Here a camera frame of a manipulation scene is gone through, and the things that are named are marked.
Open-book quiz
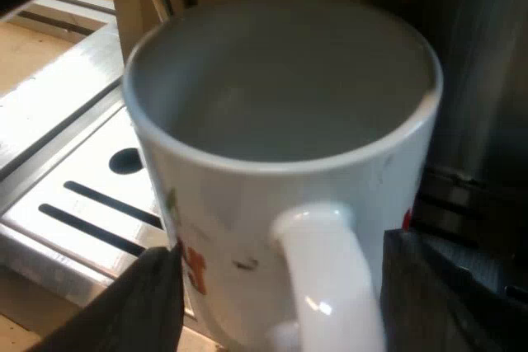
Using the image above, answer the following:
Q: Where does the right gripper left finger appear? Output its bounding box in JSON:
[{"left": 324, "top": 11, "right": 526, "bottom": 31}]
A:
[{"left": 27, "top": 242, "right": 186, "bottom": 352}]

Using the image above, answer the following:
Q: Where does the white mug with red and black print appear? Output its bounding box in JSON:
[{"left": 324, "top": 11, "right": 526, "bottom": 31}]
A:
[{"left": 122, "top": 0, "right": 445, "bottom": 352}]

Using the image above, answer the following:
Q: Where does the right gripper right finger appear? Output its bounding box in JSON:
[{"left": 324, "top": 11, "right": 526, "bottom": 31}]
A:
[{"left": 379, "top": 228, "right": 528, "bottom": 352}]

